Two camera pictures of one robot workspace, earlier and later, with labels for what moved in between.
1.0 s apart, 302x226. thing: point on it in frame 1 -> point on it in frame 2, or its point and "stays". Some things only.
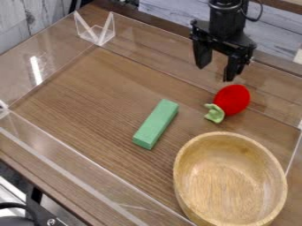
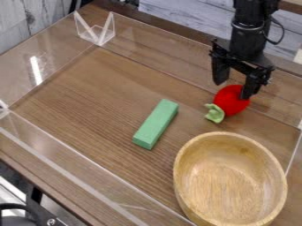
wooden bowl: (230, 181) stays
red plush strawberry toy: (232, 101) stays
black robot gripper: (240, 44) -> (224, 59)
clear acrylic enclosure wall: (109, 103) stays
